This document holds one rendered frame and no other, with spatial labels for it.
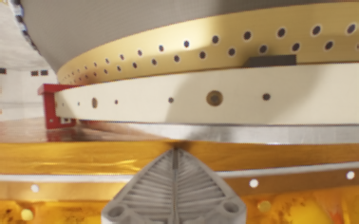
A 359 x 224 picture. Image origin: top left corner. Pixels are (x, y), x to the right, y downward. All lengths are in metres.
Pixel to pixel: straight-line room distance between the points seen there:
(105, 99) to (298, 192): 0.30
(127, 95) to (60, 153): 0.13
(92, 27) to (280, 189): 0.36
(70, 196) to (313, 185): 0.35
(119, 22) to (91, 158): 0.18
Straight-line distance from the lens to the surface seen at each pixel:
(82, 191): 0.25
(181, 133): 0.18
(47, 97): 0.37
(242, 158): 0.21
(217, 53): 0.17
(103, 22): 0.24
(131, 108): 0.16
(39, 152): 0.27
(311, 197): 0.30
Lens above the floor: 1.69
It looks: 4 degrees up
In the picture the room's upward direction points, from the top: 178 degrees clockwise
